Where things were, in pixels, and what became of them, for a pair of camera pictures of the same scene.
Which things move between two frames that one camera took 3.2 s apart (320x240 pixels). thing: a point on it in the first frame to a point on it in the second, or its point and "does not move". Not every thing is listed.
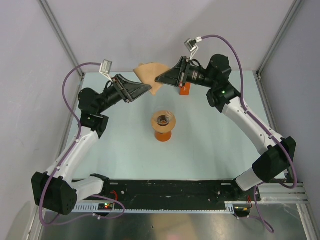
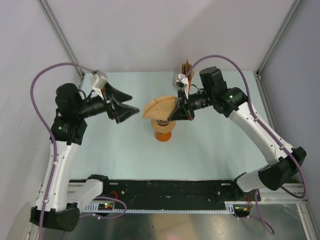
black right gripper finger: x=171 y=77 to x=180 y=113
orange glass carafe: x=163 y=137 does not move
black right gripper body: x=184 y=77 to x=189 y=104
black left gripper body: x=120 y=87 to x=110 y=111
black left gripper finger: x=129 y=85 to x=119 y=95
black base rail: x=181 y=191 does not move
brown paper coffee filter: x=147 y=72 to x=159 y=108
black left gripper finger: x=134 y=90 to x=123 y=112
